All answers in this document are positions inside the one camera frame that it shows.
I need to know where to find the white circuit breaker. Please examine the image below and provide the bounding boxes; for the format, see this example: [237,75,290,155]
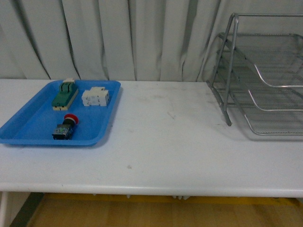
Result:
[81,87,109,106]

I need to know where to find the blue plastic tray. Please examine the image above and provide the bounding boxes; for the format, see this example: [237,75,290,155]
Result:
[0,80,121,146]

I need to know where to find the silver mesh wire rack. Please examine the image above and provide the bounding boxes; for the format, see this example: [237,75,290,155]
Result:
[207,13,303,136]

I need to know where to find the green knife switch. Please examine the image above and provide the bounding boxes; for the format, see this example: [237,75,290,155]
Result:
[52,78,79,111]

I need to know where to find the white curtain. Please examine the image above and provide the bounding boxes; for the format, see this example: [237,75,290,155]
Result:
[0,0,303,81]

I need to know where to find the red emergency stop button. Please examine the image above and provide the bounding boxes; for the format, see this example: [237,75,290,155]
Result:
[52,113,79,140]

